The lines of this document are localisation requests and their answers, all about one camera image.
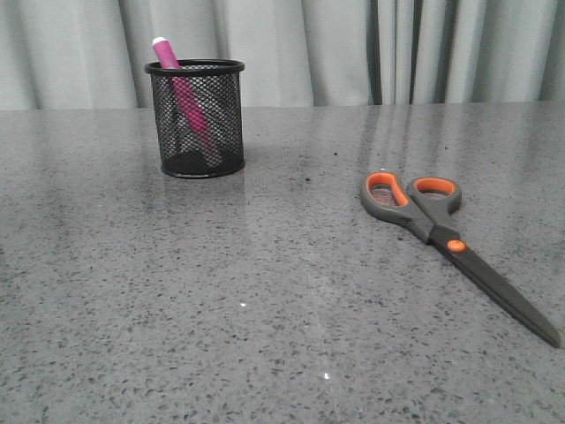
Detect pink pen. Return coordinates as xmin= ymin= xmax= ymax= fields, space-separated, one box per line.
xmin=152 ymin=37 xmax=222 ymax=168

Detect grey orange scissors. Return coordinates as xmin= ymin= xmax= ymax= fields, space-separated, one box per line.
xmin=360 ymin=171 xmax=561 ymax=348

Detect black mesh pen holder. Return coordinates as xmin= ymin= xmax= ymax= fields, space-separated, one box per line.
xmin=145 ymin=59 xmax=245 ymax=178

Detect grey curtain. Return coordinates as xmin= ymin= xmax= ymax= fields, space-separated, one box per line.
xmin=1 ymin=1 xmax=564 ymax=110

